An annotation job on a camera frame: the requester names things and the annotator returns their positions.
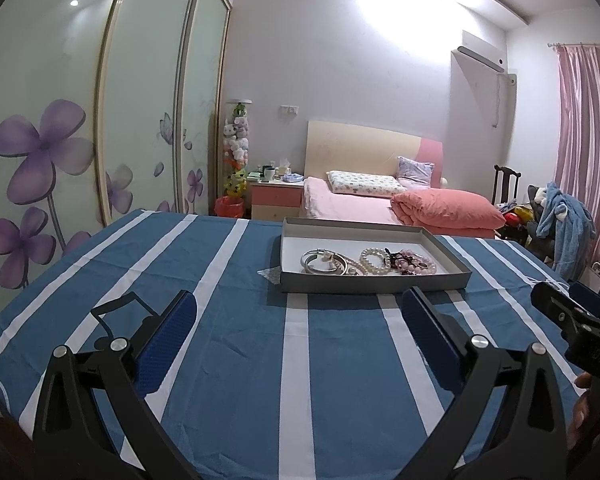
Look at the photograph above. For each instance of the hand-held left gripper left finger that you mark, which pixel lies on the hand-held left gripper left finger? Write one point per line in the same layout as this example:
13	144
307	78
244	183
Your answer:
167	345

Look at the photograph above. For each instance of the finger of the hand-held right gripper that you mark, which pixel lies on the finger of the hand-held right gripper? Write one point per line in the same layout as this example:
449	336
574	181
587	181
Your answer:
555	305
587	296

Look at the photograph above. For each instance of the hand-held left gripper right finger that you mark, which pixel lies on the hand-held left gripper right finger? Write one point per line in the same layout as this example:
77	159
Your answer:
430	345

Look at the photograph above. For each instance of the grey shallow cardboard box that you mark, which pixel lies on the grey shallow cardboard box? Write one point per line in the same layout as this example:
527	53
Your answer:
370	282

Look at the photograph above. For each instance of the grey band bangle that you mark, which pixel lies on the grey band bangle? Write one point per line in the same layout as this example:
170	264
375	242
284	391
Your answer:
352	262

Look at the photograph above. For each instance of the person's right hand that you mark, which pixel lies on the person's right hand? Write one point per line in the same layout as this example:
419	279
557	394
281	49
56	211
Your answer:
582	410

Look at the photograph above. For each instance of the blue plush robe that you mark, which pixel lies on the blue plush robe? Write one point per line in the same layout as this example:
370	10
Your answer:
565	225

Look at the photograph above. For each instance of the blue white striped tablecloth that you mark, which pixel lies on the blue white striped tablecloth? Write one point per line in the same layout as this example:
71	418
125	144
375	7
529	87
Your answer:
240	385

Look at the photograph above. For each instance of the small patterned cloth patch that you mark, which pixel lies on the small patterned cloth patch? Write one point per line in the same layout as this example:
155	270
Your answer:
270	274

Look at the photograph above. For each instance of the dark wooden chair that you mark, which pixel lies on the dark wooden chair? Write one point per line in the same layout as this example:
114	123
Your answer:
507	180

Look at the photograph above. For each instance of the salmon folded quilt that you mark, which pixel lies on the salmon folded quilt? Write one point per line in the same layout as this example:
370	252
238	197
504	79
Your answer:
445	210

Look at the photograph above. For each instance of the pink curtain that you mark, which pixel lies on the pink curtain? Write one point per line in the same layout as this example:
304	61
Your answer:
590	150

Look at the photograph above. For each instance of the red waste bin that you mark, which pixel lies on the red waste bin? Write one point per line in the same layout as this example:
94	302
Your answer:
229	207

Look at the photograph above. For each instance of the silver bangle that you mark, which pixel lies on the silver bangle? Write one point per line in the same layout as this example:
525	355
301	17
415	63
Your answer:
305	260

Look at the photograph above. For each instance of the bed with pink sheet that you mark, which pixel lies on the bed with pink sheet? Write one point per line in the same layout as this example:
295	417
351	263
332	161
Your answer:
350	207

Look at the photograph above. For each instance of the lilac pillow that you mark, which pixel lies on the lilac pillow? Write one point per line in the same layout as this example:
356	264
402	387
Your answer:
415	172

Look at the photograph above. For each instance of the white patterned pillow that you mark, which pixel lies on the white patterned pillow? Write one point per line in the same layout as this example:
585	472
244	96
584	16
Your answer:
365	184

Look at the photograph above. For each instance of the yellow plush toy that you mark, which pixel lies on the yellow plush toy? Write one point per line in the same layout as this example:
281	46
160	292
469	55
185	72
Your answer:
235	185

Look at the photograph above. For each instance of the pink nightstand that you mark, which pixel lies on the pink nightstand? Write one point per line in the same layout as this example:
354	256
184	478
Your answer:
275	200

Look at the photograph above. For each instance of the white mug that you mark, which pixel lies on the white mug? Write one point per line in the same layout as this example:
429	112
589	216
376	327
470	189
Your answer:
269	174

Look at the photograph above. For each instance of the tissue box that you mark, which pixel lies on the tissue box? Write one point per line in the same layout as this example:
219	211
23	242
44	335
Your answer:
283	170

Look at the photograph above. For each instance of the cream pink headboard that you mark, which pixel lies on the cream pink headboard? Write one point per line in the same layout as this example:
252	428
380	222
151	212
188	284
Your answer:
355	147

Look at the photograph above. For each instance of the plush toy tower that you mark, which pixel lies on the plush toy tower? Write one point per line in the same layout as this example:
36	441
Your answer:
236	140

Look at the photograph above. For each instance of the curtain rod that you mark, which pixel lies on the curtain rod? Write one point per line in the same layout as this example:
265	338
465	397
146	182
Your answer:
580	44

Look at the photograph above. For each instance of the flower print sliding wardrobe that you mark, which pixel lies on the flower print sliding wardrobe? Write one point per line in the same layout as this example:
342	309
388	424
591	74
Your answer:
145	85

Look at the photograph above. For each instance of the white air conditioner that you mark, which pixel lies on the white air conditioner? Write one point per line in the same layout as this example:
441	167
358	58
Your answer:
482	47

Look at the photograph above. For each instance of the wall socket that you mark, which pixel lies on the wall socket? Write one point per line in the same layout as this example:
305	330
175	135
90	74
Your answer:
290	109

